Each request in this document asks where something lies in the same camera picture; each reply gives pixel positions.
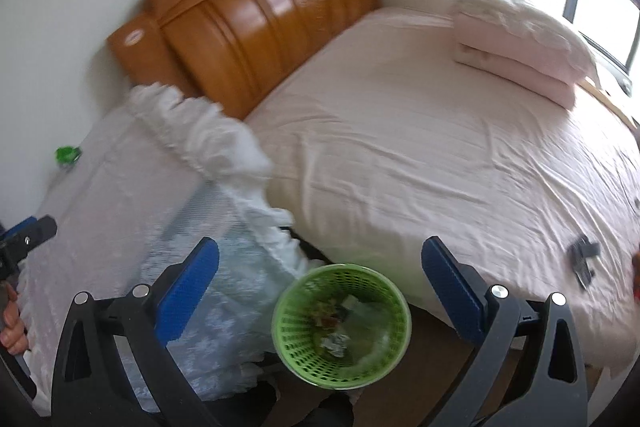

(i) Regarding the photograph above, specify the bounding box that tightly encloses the dark cloth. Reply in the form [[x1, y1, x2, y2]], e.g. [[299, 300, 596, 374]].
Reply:
[[200, 377, 356, 427]]

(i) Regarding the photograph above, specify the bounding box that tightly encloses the green plastic basket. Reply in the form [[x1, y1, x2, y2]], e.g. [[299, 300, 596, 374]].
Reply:
[[272, 263, 413, 390]]

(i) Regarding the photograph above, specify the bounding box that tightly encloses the small black device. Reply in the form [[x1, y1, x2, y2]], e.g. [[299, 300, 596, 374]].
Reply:
[[567, 234, 601, 290]]

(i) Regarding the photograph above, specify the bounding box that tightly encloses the crumpled silver wrapper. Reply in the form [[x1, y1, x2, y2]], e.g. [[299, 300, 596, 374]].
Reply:
[[320, 332, 351, 358]]

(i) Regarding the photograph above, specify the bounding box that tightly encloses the bed with pink sheet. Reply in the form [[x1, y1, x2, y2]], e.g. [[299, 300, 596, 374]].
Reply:
[[245, 6, 640, 378]]

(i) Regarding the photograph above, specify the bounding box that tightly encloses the person's left hand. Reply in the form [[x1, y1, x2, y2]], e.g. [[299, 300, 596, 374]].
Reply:
[[0, 282, 28, 355]]

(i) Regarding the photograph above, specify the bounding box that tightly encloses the wooden bed headboard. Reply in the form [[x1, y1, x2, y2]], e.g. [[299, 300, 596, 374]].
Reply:
[[107, 0, 381, 120]]

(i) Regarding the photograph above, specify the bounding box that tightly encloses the clear plastic bag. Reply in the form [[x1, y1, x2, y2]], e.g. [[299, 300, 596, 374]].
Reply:
[[345, 302, 403, 370]]

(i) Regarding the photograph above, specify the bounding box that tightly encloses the wooden bed side rail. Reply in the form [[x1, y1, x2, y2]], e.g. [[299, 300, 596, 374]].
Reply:
[[582, 77, 640, 128]]

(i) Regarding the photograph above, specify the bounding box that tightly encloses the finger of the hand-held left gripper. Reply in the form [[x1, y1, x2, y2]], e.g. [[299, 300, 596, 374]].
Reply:
[[0, 215, 58, 260]]

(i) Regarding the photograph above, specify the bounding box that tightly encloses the white pillow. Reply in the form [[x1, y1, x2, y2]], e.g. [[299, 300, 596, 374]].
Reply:
[[447, 0, 598, 82]]

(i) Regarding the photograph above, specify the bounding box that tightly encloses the red and white wrapper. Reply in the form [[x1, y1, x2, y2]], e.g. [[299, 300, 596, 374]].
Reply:
[[312, 299, 346, 329]]

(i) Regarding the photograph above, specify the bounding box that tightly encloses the folded pink quilt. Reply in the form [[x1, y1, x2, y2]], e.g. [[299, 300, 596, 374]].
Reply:
[[454, 14, 581, 110]]

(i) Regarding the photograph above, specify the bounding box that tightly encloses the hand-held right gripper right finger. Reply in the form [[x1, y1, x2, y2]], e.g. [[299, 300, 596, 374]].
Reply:
[[421, 236, 591, 427]]

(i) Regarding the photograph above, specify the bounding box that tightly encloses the white lace tablecloth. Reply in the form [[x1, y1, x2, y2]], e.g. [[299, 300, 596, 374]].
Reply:
[[15, 84, 326, 413]]

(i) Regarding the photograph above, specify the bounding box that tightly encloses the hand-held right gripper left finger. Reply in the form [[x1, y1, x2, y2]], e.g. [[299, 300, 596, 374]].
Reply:
[[50, 237, 221, 427]]

